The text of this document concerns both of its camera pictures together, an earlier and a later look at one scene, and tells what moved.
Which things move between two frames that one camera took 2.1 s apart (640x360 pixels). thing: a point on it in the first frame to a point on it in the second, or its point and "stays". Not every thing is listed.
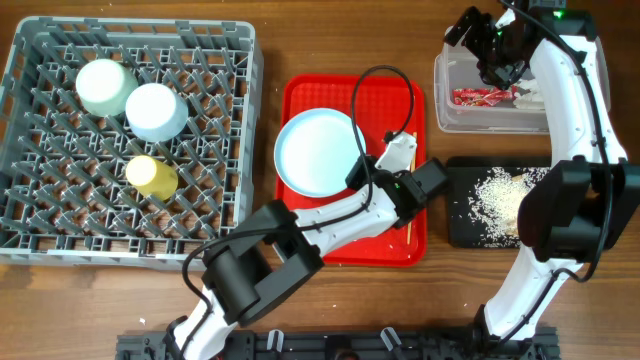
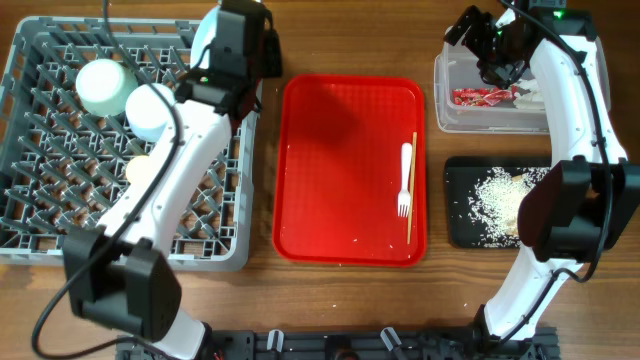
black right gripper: (500, 74) stays
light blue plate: (315, 149) to (204, 36)
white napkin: (529, 95) stays
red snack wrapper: (464, 97) stays
